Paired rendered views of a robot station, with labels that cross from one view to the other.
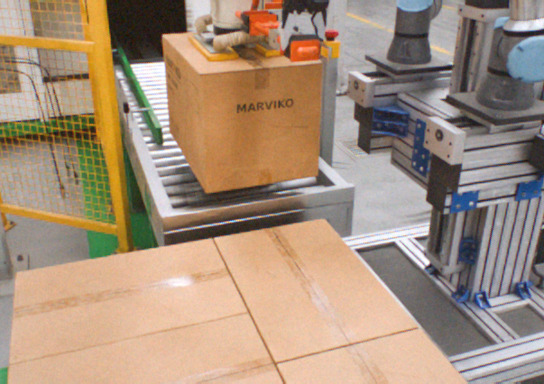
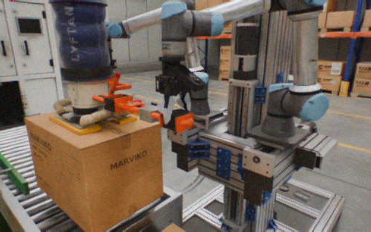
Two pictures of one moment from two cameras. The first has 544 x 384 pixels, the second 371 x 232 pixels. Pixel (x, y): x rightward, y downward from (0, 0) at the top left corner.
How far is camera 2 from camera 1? 0.78 m
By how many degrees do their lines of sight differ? 28
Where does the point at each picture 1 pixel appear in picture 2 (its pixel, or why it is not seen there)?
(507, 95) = (286, 128)
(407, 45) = (199, 104)
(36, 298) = not seen: outside the picture
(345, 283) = not seen: outside the picture
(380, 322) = not seen: outside the picture
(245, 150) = (119, 194)
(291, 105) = (145, 155)
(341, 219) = (177, 216)
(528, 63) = (314, 110)
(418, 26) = (204, 93)
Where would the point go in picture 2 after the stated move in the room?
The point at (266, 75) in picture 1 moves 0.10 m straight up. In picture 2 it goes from (128, 139) to (127, 116)
